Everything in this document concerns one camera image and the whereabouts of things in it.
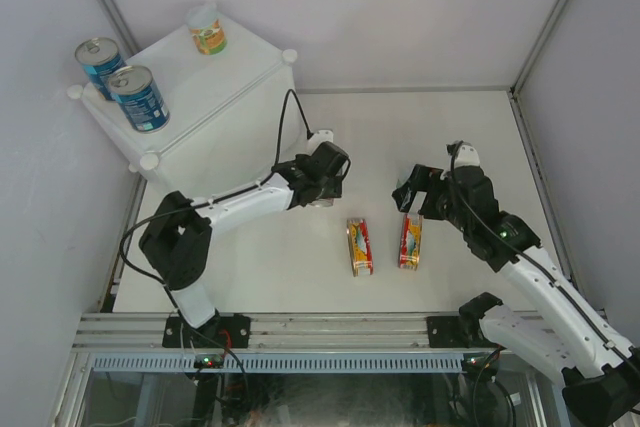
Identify pink portrait labelled can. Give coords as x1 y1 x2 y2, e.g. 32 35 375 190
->
312 199 334 208

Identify red sardine tin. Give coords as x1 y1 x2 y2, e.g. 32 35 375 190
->
398 213 422 271
346 218 374 277

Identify green can with plastic lid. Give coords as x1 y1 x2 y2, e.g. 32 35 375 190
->
186 2 227 55

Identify dark blue tall can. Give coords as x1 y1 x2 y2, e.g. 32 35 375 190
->
107 65 170 133

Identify light blue labelled can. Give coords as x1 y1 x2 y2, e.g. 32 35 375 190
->
75 37 126 101

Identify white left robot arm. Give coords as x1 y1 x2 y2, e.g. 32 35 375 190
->
138 141 351 347

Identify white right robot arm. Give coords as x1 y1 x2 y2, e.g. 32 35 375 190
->
392 164 639 426

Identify white plastic cube cabinet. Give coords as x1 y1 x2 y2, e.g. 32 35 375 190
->
81 16 305 198

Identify right controller circuit board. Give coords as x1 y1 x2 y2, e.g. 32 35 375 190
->
462 353 494 372

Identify controller circuit board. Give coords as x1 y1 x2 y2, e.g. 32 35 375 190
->
194 354 225 370
462 353 494 372

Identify left controller circuit board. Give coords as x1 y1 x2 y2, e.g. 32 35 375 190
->
194 354 225 370

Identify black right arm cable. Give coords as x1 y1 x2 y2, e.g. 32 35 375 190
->
447 142 640 373

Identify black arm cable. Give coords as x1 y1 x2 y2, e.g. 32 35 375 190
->
118 88 316 313
447 142 640 373

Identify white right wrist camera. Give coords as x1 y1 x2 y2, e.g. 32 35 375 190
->
447 141 480 170

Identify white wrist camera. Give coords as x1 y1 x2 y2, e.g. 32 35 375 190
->
306 129 334 154
447 141 480 170

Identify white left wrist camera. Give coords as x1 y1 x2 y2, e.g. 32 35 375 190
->
306 129 334 154

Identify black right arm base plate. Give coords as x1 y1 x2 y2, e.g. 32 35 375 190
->
426 315 482 348

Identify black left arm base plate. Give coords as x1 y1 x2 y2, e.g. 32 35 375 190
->
162 314 251 349

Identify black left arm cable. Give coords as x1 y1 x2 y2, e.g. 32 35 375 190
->
118 88 316 313

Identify aluminium frame rail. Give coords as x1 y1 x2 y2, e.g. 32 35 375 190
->
73 312 446 352

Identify slotted grey cable duct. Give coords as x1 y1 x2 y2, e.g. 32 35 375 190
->
92 352 464 374

